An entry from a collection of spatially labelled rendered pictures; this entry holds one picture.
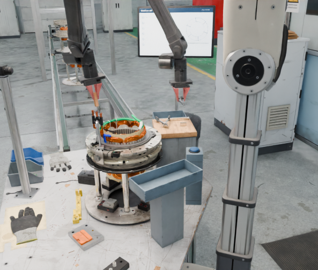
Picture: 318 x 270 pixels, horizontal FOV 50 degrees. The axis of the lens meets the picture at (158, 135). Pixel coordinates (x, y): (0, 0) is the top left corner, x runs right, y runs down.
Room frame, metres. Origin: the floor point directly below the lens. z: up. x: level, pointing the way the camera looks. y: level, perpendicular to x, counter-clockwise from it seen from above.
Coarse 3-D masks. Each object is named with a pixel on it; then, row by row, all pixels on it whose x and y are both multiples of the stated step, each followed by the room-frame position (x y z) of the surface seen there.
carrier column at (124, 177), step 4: (124, 176) 1.19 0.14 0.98; (124, 180) 1.19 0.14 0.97; (124, 184) 1.19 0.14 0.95; (128, 184) 1.20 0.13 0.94; (124, 188) 1.19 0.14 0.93; (128, 188) 1.20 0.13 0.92; (124, 192) 1.19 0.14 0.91; (128, 192) 1.20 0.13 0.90; (124, 196) 1.19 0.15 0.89; (128, 196) 1.19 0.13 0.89; (124, 200) 1.19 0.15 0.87; (128, 200) 1.19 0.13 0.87; (124, 204) 1.19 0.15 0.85; (128, 204) 1.19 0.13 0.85; (124, 208) 1.19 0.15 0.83; (128, 208) 1.19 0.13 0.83; (128, 212) 1.19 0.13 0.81
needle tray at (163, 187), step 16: (144, 176) 1.07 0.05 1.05; (160, 176) 1.11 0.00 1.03; (176, 176) 1.11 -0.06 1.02; (192, 176) 1.06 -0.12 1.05; (144, 192) 0.95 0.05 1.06; (160, 192) 0.98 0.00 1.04; (176, 192) 1.04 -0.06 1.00; (160, 208) 1.01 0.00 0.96; (176, 208) 1.04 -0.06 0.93; (160, 224) 1.01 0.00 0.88; (176, 224) 1.04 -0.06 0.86; (160, 240) 1.01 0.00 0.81; (176, 240) 1.04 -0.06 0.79
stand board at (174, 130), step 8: (152, 120) 1.60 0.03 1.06; (184, 120) 1.59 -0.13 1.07; (160, 128) 1.49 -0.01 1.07; (168, 128) 1.49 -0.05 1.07; (176, 128) 1.49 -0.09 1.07; (184, 128) 1.49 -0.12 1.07; (192, 128) 1.49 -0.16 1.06; (168, 136) 1.43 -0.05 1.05; (176, 136) 1.43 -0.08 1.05; (184, 136) 1.44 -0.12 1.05; (192, 136) 1.44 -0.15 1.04
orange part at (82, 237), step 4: (76, 232) 1.07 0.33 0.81; (80, 232) 1.08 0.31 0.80; (84, 232) 1.07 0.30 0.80; (76, 236) 1.05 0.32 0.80; (80, 236) 1.05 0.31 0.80; (84, 236) 1.05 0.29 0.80; (88, 236) 1.05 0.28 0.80; (76, 240) 1.04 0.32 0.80; (80, 240) 1.03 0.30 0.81; (84, 240) 1.03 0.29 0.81; (88, 240) 1.03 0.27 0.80; (80, 244) 1.01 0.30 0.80
